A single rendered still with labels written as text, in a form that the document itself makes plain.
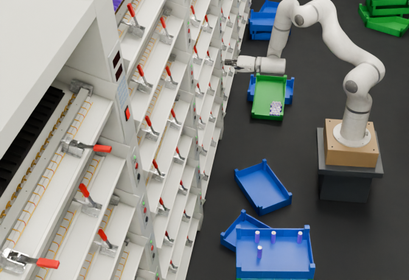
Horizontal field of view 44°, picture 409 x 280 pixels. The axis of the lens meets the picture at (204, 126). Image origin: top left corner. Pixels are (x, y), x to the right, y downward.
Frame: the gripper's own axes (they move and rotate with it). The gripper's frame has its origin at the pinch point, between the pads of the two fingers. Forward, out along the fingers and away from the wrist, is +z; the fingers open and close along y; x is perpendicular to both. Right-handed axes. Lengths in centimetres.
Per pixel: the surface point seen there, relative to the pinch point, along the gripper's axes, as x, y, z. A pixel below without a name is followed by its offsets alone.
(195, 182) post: -17, -75, 5
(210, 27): 34.0, -20.0, 5.1
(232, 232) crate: -55, -74, -13
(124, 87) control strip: 88, -139, 4
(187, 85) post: 40, -75, 5
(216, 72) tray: -3.6, -5.1, 5.9
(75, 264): 70, -177, 5
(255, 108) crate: -53, 25, -14
